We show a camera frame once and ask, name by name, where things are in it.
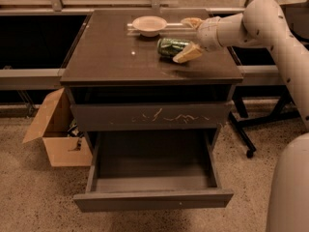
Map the dark grey drawer cabinet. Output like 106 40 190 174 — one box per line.
61 10 242 146

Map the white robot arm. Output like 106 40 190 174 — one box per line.
173 0 309 232

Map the open cardboard box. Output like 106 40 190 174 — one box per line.
23 88 93 167

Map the dark table at right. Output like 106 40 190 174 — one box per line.
281 1 309 44

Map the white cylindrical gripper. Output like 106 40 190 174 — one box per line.
173 16 222 64

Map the crushed green soda can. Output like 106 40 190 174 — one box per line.
156 38 189 58

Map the scratched grey top drawer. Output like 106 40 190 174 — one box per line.
70 101 232 131

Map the black rolling stand base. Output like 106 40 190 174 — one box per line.
229 85 299 159

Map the white bowl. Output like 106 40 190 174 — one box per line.
132 16 167 37

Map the open grey middle drawer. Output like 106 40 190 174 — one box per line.
73 130 233 212

